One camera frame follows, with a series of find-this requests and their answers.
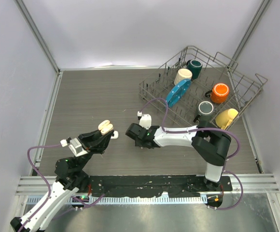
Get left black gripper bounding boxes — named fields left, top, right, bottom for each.
left=76, top=125, right=113, bottom=172

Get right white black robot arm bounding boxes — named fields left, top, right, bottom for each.
left=126, top=122, right=231, bottom=191

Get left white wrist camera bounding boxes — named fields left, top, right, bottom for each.
left=60, top=138, right=88, bottom=157

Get white earbud charging case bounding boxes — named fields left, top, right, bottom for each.
left=111, top=130, right=119, bottom=139

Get yellow mug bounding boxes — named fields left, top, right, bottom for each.
left=215, top=108, right=238, bottom=130

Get pink earbud charging case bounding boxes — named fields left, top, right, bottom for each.
left=98, top=120, right=113, bottom=135

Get blue polka dot plate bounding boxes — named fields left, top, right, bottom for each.
left=166, top=79, right=191, bottom=108

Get grey green mug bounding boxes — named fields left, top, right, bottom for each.
left=193, top=101, right=214, bottom=123

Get white slotted cable duct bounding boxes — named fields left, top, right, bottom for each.
left=26, top=193, right=207, bottom=205

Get cream mug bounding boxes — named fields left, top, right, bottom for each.
left=174, top=68, right=193, bottom=85

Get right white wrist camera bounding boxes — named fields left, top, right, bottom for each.
left=137, top=111, right=152, bottom=130

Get orange mug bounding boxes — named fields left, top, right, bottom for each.
left=205, top=83, right=230, bottom=104

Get black mounting base plate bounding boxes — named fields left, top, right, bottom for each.
left=79, top=174, right=233, bottom=198

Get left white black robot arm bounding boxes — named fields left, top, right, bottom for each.
left=10, top=129, right=118, bottom=232

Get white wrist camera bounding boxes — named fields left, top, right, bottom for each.
left=137, top=111, right=152, bottom=130
left=60, top=138, right=88, bottom=157

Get grey wire dish rack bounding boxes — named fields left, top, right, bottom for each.
left=139, top=46, right=268, bottom=130

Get dark teal mug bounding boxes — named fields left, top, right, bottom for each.
left=186, top=59, right=202, bottom=80

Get aluminium frame rail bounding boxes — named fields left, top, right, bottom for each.
left=15, top=176, right=48, bottom=195

